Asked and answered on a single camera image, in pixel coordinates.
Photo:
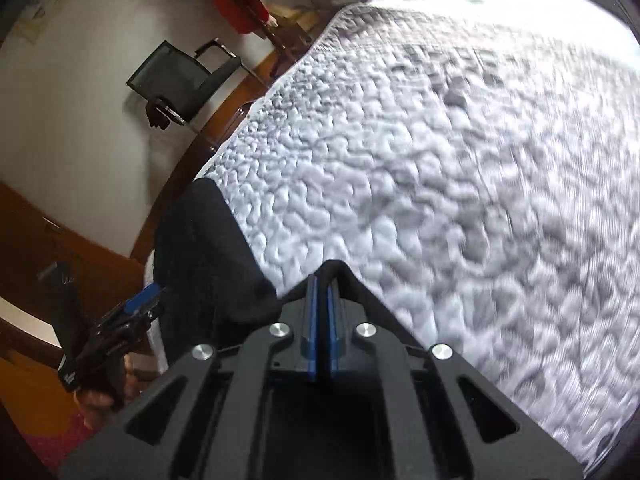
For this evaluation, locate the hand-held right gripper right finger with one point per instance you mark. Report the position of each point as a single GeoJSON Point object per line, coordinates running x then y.
{"type": "Point", "coordinates": [333, 320]}

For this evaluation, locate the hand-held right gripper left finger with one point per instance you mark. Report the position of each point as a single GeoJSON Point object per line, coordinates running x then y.
{"type": "Point", "coordinates": [312, 320]}

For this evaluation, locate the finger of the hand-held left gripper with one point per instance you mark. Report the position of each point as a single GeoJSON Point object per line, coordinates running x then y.
{"type": "Point", "coordinates": [143, 300]}
{"type": "Point", "coordinates": [141, 324]}

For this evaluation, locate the black pants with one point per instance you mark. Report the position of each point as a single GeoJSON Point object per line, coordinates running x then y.
{"type": "Point", "coordinates": [205, 265]}

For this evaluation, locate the person's left hand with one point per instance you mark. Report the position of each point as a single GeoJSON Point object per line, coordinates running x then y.
{"type": "Point", "coordinates": [95, 402]}

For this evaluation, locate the person's red clothing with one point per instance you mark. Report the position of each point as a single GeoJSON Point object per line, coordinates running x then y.
{"type": "Point", "coordinates": [55, 440]}

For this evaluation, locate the white quilted bedspread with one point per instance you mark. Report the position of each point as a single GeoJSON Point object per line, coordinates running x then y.
{"type": "Point", "coordinates": [430, 200]}

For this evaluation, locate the black mesh chair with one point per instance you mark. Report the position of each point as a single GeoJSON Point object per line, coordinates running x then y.
{"type": "Point", "coordinates": [175, 80]}

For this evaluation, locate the beige cardboard box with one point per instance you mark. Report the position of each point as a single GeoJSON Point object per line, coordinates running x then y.
{"type": "Point", "coordinates": [296, 16]}

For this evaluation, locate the red bag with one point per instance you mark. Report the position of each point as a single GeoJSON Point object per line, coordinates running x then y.
{"type": "Point", "coordinates": [241, 6]}

